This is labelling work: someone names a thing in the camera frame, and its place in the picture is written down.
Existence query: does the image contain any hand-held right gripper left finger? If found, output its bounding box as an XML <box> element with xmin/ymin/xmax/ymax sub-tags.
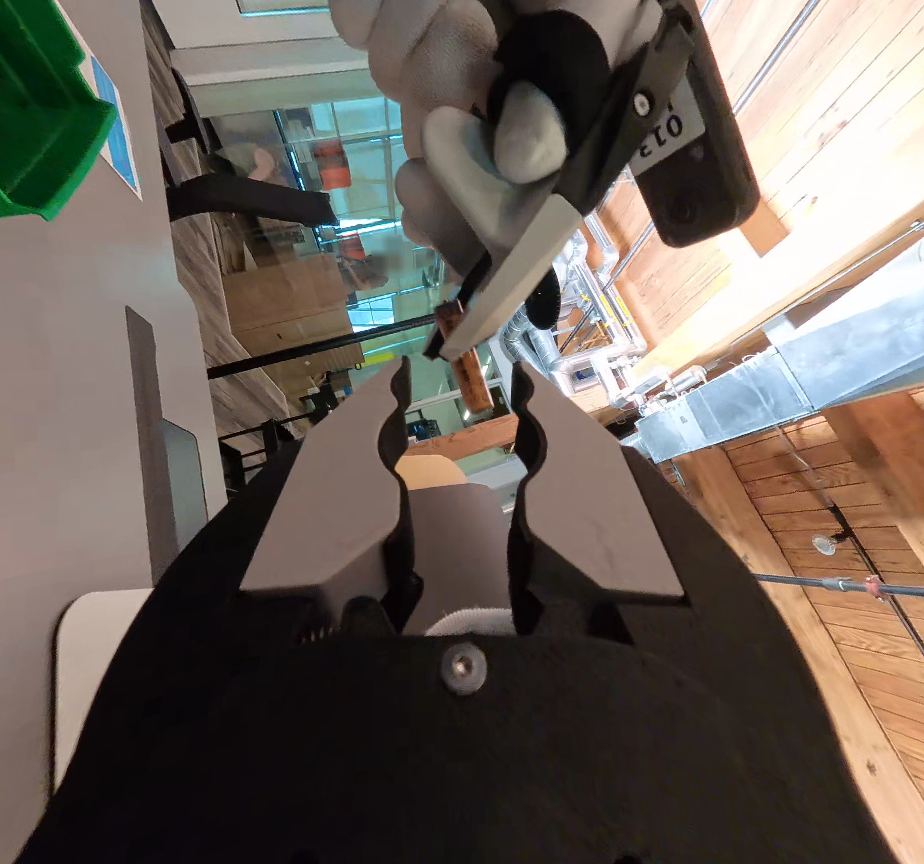
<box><xmin>240</xmin><ymin>356</ymin><xmax>424</xmax><ymax>635</ymax></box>

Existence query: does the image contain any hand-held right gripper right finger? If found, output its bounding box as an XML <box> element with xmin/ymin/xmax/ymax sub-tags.
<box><xmin>507</xmin><ymin>361</ymin><xmax>687</xmax><ymax>635</ymax></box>

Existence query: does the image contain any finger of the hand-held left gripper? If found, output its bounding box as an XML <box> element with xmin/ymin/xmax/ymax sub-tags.
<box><xmin>438</xmin><ymin>193</ymin><xmax>586</xmax><ymax>364</ymax></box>
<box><xmin>421</xmin><ymin>255</ymin><xmax>497</xmax><ymax>361</ymax></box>

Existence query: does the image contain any orange battery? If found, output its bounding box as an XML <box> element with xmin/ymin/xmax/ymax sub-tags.
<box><xmin>435</xmin><ymin>299</ymin><xmax>497</xmax><ymax>419</ymax></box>

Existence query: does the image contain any green plastic bin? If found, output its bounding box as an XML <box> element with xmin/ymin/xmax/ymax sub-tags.
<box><xmin>0</xmin><ymin>0</ymin><xmax>118</xmax><ymax>224</ymax></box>

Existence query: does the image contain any person's left hand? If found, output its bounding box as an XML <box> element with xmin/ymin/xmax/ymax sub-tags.
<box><xmin>325</xmin><ymin>0</ymin><xmax>663</xmax><ymax>260</ymax></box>

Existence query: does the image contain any black floor lamp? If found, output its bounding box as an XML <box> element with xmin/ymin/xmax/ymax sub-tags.
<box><xmin>205</xmin><ymin>267</ymin><xmax>564</xmax><ymax>383</ymax></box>

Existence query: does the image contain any cardboard box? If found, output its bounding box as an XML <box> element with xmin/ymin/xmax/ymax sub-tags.
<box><xmin>218</xmin><ymin>249</ymin><xmax>367</xmax><ymax>375</ymax></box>

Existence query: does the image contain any black office chair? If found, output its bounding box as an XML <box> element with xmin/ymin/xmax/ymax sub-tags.
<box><xmin>154</xmin><ymin>66</ymin><xmax>342</xmax><ymax>227</ymax></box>

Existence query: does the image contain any printed paper sheet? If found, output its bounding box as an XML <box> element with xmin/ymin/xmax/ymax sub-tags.
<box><xmin>43</xmin><ymin>0</ymin><xmax>144</xmax><ymax>202</ymax></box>

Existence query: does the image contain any spiral silver duct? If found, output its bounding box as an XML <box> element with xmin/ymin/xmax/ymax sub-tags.
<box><xmin>504</xmin><ymin>213</ymin><xmax>695</xmax><ymax>412</ymax></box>

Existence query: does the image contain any galvanised rectangular duct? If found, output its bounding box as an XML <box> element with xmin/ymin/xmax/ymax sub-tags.
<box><xmin>634</xmin><ymin>238</ymin><xmax>924</xmax><ymax>465</ymax></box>

